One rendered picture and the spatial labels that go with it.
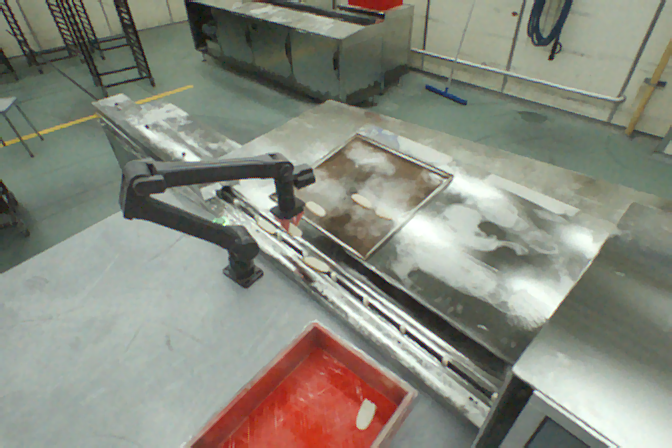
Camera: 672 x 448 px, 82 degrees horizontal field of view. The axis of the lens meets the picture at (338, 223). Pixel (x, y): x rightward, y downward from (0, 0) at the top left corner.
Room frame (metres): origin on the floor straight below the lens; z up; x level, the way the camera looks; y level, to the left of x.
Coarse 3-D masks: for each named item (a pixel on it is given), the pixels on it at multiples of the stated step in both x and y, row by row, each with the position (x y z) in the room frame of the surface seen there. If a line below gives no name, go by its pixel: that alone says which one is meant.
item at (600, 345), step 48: (624, 240) 0.50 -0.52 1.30; (576, 288) 0.40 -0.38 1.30; (624, 288) 0.39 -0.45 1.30; (576, 336) 0.31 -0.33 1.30; (624, 336) 0.31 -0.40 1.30; (528, 384) 0.24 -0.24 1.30; (576, 384) 0.24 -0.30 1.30; (624, 384) 0.24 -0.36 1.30; (480, 432) 0.26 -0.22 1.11; (528, 432) 0.22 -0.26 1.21; (576, 432) 0.19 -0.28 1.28; (624, 432) 0.18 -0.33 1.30
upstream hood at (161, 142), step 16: (112, 96) 2.25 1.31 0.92; (96, 112) 2.15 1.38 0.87; (112, 112) 2.03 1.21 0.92; (128, 112) 2.02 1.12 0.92; (144, 112) 2.01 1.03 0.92; (128, 128) 1.82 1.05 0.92; (144, 128) 1.82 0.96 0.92; (160, 128) 1.81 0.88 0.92; (144, 144) 1.65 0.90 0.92; (160, 144) 1.64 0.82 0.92; (176, 144) 1.64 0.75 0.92; (192, 144) 1.63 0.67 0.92; (160, 160) 1.53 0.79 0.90; (176, 160) 1.49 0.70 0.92; (192, 160) 1.49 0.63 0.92; (208, 192) 1.28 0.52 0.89
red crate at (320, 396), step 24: (312, 360) 0.57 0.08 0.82; (336, 360) 0.56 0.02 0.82; (288, 384) 0.50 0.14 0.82; (312, 384) 0.50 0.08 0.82; (336, 384) 0.50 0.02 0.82; (360, 384) 0.49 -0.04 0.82; (264, 408) 0.44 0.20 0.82; (288, 408) 0.44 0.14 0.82; (312, 408) 0.44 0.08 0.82; (336, 408) 0.43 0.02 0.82; (384, 408) 0.43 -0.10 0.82; (240, 432) 0.38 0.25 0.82; (264, 432) 0.38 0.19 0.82; (288, 432) 0.38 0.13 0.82; (312, 432) 0.38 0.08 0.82; (336, 432) 0.38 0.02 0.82; (360, 432) 0.38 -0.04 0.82
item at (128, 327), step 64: (64, 256) 1.01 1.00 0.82; (128, 256) 1.00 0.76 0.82; (192, 256) 0.99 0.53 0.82; (256, 256) 0.98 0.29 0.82; (0, 320) 0.74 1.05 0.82; (64, 320) 0.73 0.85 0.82; (128, 320) 0.72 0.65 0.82; (192, 320) 0.71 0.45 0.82; (256, 320) 0.71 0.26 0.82; (320, 320) 0.70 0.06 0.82; (0, 384) 0.53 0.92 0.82; (64, 384) 0.52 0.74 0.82; (128, 384) 0.52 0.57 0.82; (192, 384) 0.51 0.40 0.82
